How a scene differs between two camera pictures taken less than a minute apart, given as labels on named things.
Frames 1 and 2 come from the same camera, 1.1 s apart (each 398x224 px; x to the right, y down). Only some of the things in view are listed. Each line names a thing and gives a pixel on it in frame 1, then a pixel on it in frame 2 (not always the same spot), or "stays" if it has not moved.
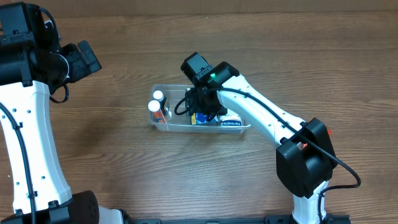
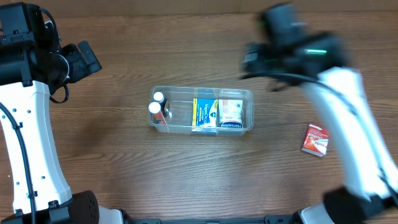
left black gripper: x=78 y=62 stays
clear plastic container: x=161 y=99 stays
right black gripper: x=199 y=104 to x=252 y=59
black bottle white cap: x=163 y=104 stays
